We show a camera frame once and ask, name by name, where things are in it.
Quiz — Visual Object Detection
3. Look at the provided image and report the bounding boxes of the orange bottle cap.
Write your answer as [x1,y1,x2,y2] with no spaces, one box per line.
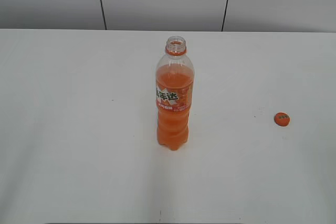
[274,112,290,127]

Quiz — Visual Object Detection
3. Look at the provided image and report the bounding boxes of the orange Mirinda soda bottle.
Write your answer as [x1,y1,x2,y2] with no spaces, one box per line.
[155,36,195,151]

